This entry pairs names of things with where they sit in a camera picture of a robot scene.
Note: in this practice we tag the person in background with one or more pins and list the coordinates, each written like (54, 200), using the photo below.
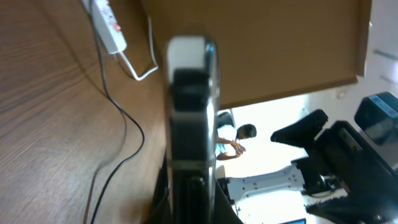
(228, 145)

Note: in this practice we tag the white power strip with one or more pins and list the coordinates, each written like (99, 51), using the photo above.
(107, 26)

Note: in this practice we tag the black smartphone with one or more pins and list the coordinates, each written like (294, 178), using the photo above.
(192, 103)

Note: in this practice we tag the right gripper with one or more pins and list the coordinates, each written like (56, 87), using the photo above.
(369, 181)

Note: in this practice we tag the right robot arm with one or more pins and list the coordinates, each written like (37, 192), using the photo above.
(375, 120)

